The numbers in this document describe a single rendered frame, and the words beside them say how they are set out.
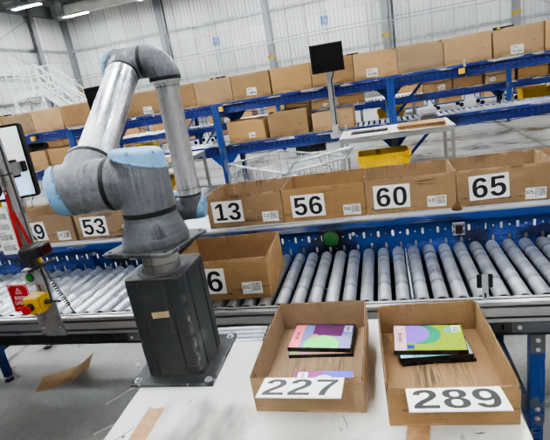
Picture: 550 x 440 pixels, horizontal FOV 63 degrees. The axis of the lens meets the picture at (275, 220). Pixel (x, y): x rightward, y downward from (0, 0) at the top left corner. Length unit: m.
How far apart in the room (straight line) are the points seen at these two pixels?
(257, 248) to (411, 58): 4.90
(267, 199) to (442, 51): 4.76
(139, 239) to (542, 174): 1.64
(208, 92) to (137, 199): 5.80
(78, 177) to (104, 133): 0.21
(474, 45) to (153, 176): 5.77
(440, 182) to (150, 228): 1.32
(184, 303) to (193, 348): 0.15
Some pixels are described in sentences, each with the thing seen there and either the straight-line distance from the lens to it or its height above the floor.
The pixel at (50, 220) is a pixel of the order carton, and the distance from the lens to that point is 2.77.
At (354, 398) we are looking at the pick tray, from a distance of 1.18.
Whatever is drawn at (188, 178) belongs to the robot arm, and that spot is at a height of 1.24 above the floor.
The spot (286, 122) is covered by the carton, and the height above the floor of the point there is 0.98.
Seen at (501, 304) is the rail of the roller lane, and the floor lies 0.73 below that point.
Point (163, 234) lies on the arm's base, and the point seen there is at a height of 1.20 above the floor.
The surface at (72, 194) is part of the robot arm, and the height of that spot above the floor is 1.34.
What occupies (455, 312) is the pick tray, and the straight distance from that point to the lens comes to 1.45.
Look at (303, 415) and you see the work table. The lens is 1.21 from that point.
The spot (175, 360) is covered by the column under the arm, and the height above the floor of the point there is 0.81.
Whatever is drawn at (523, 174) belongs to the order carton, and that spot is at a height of 1.01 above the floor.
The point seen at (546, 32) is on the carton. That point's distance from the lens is 6.86.
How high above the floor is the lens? 1.54
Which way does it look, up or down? 17 degrees down
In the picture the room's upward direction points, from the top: 10 degrees counter-clockwise
